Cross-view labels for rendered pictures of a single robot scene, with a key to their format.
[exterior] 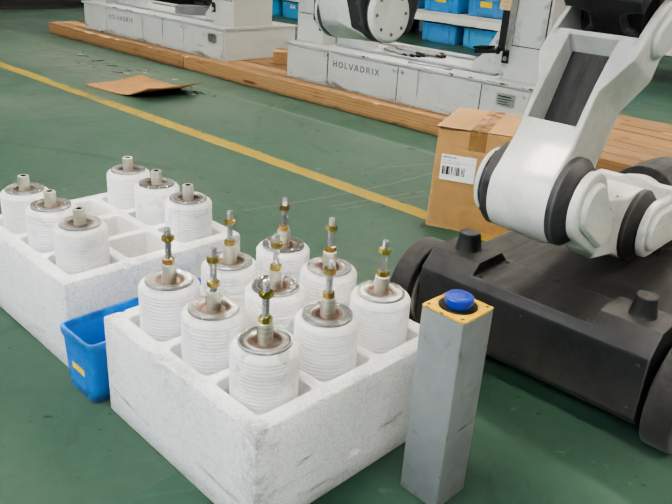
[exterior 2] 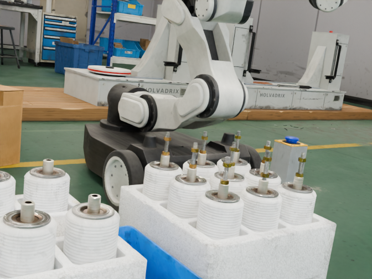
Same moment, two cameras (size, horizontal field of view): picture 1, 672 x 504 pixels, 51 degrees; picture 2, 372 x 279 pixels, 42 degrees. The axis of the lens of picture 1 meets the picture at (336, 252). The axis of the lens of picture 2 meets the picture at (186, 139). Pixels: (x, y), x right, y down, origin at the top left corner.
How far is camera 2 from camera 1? 1.56 m
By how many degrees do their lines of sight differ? 76
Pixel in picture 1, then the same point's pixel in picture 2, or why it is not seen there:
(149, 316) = (238, 222)
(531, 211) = (237, 103)
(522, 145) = (218, 73)
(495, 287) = (186, 156)
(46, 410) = not seen: outside the picture
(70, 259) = (114, 244)
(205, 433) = (302, 254)
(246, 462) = (328, 246)
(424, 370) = (290, 177)
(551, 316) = (213, 157)
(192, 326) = (279, 201)
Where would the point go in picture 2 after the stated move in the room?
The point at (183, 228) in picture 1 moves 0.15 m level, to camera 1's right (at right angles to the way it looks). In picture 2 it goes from (66, 197) to (92, 180)
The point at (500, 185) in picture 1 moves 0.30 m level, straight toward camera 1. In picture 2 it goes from (224, 94) to (321, 110)
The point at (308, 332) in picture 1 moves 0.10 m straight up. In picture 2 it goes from (278, 182) to (284, 144)
